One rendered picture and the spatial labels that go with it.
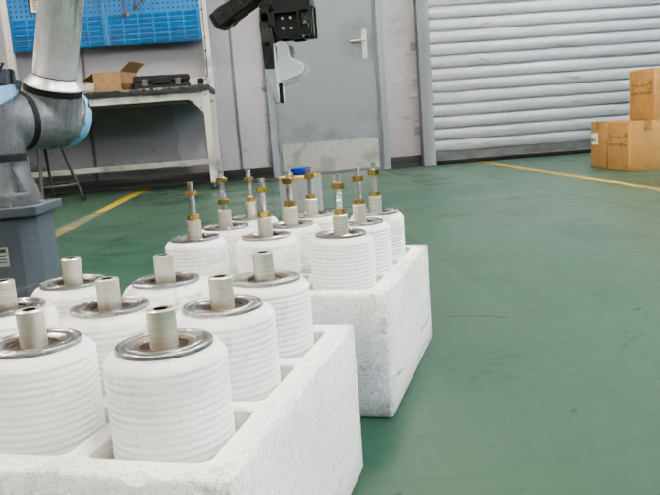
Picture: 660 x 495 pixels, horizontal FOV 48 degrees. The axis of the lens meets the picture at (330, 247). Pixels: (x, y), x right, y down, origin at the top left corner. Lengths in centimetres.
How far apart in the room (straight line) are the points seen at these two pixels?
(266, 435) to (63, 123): 113
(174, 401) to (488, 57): 614
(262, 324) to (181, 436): 15
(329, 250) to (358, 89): 539
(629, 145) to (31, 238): 388
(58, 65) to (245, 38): 485
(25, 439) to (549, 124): 631
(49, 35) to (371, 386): 95
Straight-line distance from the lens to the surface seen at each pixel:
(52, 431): 64
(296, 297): 78
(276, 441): 62
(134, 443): 59
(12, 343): 67
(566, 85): 681
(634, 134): 484
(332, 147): 638
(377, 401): 107
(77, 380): 63
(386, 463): 95
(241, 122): 637
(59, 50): 161
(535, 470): 93
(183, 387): 56
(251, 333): 67
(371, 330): 103
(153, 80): 584
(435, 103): 647
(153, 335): 59
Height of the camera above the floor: 41
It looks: 9 degrees down
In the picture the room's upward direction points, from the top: 4 degrees counter-clockwise
